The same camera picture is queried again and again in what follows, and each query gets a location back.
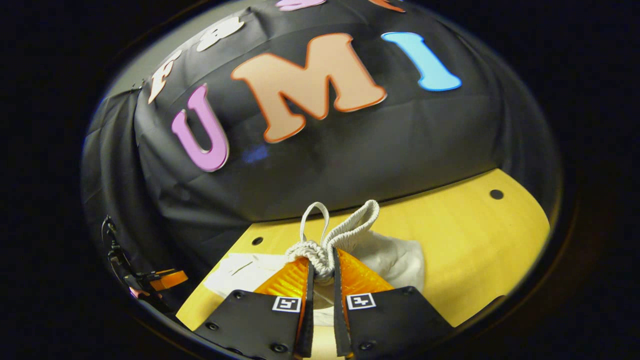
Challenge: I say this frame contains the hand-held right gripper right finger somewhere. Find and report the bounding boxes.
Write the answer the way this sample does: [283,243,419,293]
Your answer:
[332,248,454,360]

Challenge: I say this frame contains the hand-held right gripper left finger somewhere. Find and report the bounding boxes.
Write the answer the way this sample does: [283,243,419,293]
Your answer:
[192,256,316,360]

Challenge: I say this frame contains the white jeans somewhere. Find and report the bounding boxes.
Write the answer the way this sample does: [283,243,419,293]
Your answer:
[204,199,426,328]

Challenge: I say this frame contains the black backdrop cloth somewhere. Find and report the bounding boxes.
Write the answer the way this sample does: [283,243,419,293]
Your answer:
[80,0,563,311]

